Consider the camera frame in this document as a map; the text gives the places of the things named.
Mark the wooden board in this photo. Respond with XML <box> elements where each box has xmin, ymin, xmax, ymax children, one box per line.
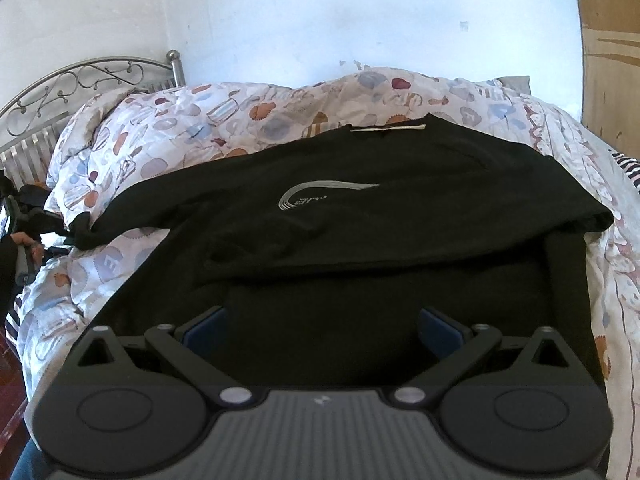
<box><xmin>570</xmin><ymin>0</ymin><xmax>640</xmax><ymax>156</ymax></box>

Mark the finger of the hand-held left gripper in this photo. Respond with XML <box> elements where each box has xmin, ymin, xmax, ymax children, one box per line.
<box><xmin>35</xmin><ymin>209</ymin><xmax>94</xmax><ymax>250</ymax></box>

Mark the grey pillow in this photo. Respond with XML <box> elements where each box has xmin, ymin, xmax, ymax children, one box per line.
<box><xmin>499</xmin><ymin>75</ymin><xmax>532</xmax><ymax>95</ymax></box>

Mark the black t-shirt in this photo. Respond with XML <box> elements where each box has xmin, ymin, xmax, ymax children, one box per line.
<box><xmin>75</xmin><ymin>112</ymin><xmax>615</xmax><ymax>392</ymax></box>

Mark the person's leg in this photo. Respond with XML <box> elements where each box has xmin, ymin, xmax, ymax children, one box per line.
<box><xmin>10</xmin><ymin>440</ymin><xmax>51</xmax><ymax>480</ymax></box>

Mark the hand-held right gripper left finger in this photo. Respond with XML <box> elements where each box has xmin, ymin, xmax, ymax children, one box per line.
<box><xmin>75</xmin><ymin>305</ymin><xmax>253</xmax><ymax>408</ymax></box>

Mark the metal bed headboard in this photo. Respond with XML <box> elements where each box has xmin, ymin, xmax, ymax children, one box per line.
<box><xmin>0</xmin><ymin>50</ymin><xmax>188</xmax><ymax>187</ymax></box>

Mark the person's left hand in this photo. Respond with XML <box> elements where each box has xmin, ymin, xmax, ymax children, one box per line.
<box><xmin>11</xmin><ymin>232</ymin><xmax>47</xmax><ymax>273</ymax></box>

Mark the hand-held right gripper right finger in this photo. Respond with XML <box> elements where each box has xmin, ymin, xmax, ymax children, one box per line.
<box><xmin>392</xmin><ymin>306</ymin><xmax>571</xmax><ymax>408</ymax></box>

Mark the striped bedsheet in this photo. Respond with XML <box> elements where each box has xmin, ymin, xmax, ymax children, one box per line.
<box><xmin>606</xmin><ymin>148</ymin><xmax>640</xmax><ymax>187</ymax></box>

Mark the printed blanket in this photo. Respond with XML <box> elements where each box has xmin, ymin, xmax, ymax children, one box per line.
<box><xmin>20</xmin><ymin>67</ymin><xmax>640</xmax><ymax>461</ymax></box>

